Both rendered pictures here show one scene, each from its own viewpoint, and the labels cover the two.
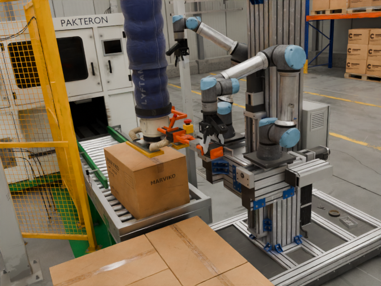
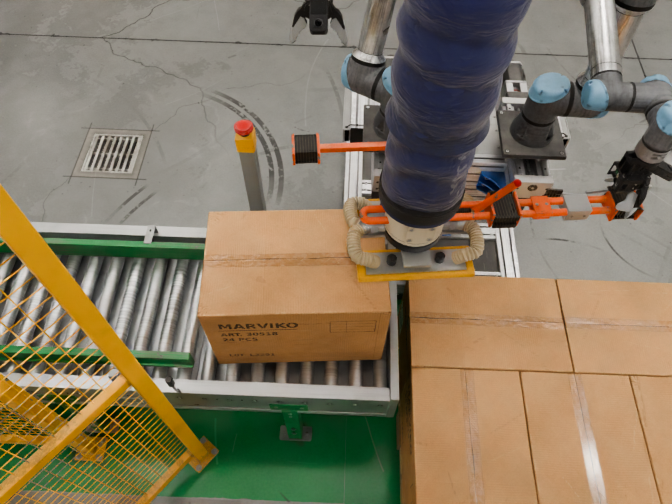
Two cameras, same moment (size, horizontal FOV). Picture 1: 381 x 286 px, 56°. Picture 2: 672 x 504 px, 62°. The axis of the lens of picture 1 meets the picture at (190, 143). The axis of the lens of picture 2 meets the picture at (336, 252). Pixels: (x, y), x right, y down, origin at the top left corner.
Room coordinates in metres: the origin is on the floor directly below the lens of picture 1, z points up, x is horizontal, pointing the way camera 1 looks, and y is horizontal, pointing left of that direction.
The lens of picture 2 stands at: (1.91, 1.16, 2.51)
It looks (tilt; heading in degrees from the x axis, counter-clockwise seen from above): 58 degrees down; 297
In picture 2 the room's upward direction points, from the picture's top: 1 degrees clockwise
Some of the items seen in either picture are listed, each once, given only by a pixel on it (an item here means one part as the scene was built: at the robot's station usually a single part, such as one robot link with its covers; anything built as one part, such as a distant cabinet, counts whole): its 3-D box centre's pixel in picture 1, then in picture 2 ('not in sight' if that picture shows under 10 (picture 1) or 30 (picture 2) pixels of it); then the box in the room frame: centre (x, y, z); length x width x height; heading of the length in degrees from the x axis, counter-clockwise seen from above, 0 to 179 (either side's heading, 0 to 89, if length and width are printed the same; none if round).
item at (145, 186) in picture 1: (145, 175); (298, 288); (2.48, 0.36, 0.75); 0.60 x 0.40 x 0.40; 30
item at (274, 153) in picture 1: (269, 147); (535, 122); (1.97, -0.46, 1.09); 0.15 x 0.15 x 0.10
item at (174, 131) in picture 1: (176, 134); (502, 209); (1.94, 0.08, 1.23); 0.10 x 0.08 x 0.06; 122
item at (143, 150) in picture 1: (143, 144); (415, 261); (2.10, 0.29, 1.13); 0.34 x 0.10 x 0.05; 32
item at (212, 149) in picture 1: (211, 151); (622, 205); (1.64, -0.10, 1.23); 0.08 x 0.07 x 0.05; 32
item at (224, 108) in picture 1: (223, 112); (396, 90); (2.42, -0.25, 1.20); 0.13 x 0.12 x 0.14; 176
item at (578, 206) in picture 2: (197, 144); (574, 207); (1.76, -0.04, 1.22); 0.07 x 0.07 x 0.04; 32
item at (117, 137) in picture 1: (131, 144); (17, 236); (3.65, 0.64, 0.60); 1.60 x 0.10 x 0.09; 26
